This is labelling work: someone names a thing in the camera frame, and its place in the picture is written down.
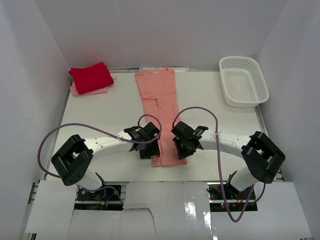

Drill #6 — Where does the folded light pink t shirt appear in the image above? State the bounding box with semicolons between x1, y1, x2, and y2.
69;82;108;97

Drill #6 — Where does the white perforated plastic basket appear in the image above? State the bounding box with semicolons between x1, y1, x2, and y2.
219;56;270;108

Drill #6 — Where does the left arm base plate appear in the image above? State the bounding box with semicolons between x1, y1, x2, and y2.
74;184;123;211

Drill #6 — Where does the white paper sheet at back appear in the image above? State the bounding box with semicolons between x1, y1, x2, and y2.
139;67;189;73

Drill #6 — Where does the salmon pink t shirt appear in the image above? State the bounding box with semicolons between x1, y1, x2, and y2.
135;68;188;167

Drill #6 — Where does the folded red t shirt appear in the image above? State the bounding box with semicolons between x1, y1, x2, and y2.
68;62;114;92

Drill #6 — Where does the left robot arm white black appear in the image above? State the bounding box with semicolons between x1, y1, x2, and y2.
51;122;161;200

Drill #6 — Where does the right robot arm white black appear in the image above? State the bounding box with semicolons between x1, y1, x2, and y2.
171;121;286;200

